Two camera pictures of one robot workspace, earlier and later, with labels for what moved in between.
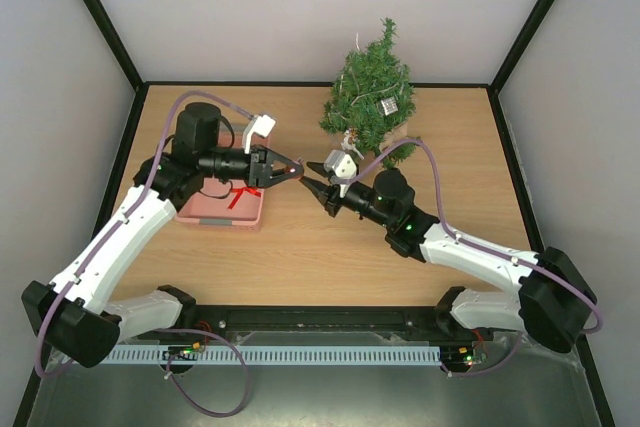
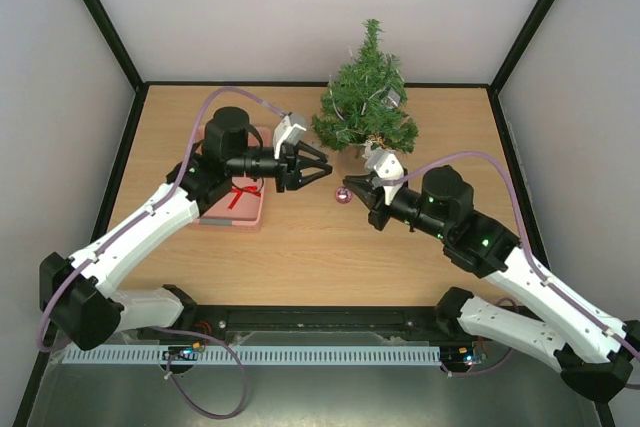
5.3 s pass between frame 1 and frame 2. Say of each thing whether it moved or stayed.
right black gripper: moved
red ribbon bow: stayed
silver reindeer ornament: moved
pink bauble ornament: moved
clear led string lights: moved
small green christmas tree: moved
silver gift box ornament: moved
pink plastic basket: stayed
